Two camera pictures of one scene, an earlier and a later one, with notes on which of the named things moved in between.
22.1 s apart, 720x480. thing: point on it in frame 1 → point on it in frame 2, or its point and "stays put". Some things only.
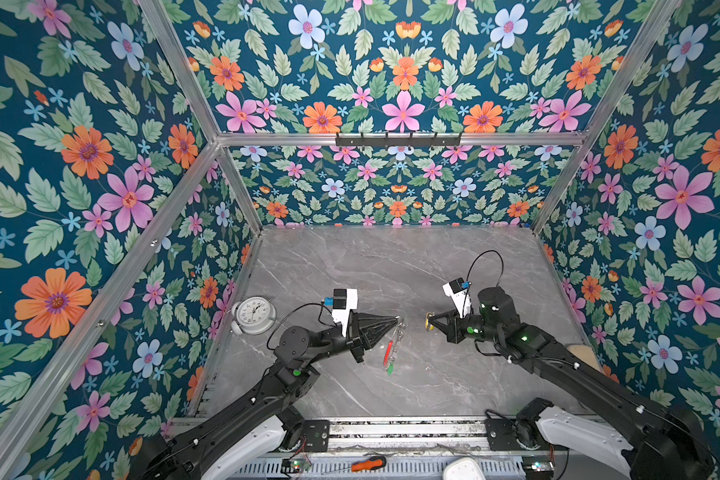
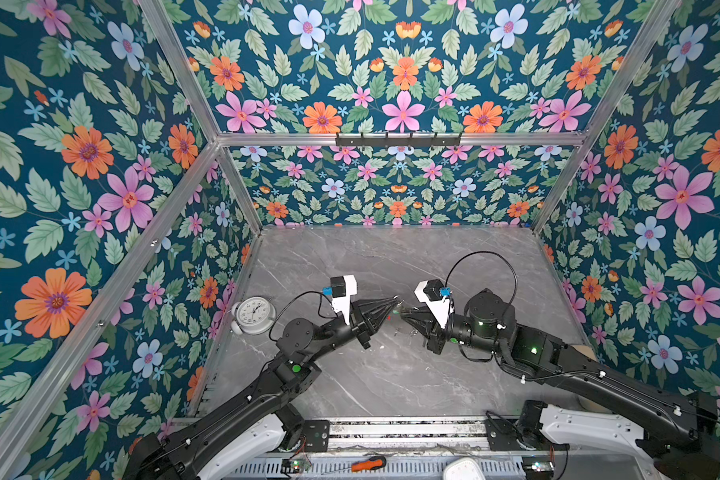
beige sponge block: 585,354 stays put
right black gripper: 452,327 → 432,332
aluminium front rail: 365,436 stays put
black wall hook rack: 398,142 stays put
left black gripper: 353,336 → 361,322
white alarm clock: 254,315 stays put
